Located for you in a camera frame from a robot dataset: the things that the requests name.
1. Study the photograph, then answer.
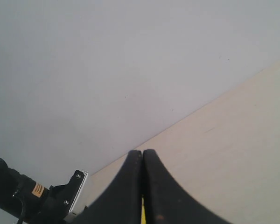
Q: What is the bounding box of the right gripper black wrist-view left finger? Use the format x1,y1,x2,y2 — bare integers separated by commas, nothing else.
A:
73,150,142,224

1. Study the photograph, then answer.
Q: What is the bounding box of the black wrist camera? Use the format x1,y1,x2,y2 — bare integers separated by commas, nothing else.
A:
43,170,88,223

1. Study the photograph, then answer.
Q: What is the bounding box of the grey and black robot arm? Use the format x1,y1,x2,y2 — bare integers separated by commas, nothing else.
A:
0,149,225,224

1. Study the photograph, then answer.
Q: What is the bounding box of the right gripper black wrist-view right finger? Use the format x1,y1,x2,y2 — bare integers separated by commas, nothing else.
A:
142,149,229,224

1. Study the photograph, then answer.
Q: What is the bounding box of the yellow foam cube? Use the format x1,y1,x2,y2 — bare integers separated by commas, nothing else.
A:
141,197,146,224

